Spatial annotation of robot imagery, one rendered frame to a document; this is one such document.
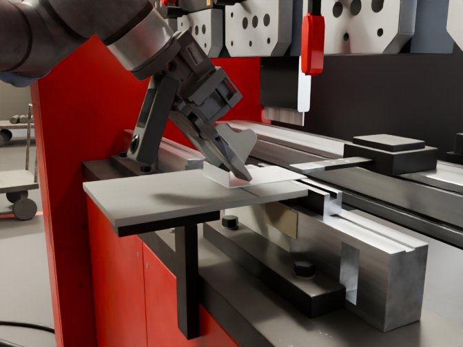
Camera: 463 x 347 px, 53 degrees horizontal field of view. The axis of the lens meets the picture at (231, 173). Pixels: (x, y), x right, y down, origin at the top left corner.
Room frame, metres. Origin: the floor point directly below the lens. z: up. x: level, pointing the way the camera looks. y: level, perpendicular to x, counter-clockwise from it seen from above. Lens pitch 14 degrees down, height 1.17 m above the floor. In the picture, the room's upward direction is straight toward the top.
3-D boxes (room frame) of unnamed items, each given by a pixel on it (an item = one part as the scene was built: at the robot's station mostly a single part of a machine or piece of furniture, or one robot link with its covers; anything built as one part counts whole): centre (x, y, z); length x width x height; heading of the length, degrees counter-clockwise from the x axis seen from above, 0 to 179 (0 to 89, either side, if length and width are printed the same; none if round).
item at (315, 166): (0.78, -0.22, 1.01); 0.26 x 0.12 x 0.05; 118
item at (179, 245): (0.60, 0.09, 0.88); 0.14 x 0.04 x 0.22; 118
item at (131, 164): (1.19, 0.26, 0.89); 0.30 x 0.05 x 0.03; 28
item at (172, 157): (1.17, 0.18, 0.92); 0.50 x 0.06 x 0.10; 28
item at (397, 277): (0.64, -0.10, 0.92); 0.39 x 0.06 x 0.10; 28
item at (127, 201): (0.62, 0.05, 1.00); 0.26 x 0.18 x 0.01; 118
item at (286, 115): (0.69, -0.08, 1.13); 0.10 x 0.02 x 0.10; 28
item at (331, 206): (0.67, -0.09, 0.98); 0.20 x 0.03 x 0.03; 28
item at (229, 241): (0.63, -0.04, 0.89); 0.30 x 0.05 x 0.03; 28
